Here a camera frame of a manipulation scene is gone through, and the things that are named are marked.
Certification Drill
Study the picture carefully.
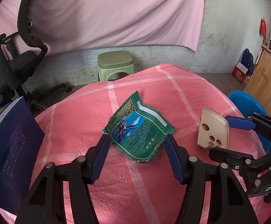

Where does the beige phone case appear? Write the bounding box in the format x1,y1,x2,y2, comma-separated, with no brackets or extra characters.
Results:
197,107,229,149

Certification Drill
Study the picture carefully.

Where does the green seed packet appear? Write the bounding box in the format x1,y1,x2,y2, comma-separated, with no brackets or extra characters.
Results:
103,91,175,162

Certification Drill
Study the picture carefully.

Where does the blue plastic bucket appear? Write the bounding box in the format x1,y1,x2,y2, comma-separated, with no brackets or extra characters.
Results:
227,90,271,153

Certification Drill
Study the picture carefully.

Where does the wooden cabinet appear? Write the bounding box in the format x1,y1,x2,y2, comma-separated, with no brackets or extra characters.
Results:
244,46,271,116

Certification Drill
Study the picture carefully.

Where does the red carton on floor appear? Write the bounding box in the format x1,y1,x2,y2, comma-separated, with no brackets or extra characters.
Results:
232,49,254,84

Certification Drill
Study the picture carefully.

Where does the blue cardboard box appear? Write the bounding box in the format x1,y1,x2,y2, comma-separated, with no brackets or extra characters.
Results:
0,97,44,214

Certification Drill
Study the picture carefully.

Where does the pink checkered tablecloth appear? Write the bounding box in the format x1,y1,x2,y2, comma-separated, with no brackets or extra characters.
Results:
0,63,271,224

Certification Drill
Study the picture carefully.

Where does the red hanging decoration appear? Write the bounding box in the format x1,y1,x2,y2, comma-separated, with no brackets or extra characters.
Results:
259,19,267,38

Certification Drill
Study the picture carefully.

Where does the black office chair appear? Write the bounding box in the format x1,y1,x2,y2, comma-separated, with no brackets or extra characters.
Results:
0,0,72,112

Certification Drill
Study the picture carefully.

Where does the green plastic stool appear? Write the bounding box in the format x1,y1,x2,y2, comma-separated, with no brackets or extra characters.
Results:
98,51,135,81

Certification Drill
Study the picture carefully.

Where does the pink wall sheet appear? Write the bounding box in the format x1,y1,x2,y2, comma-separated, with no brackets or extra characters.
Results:
0,0,208,57

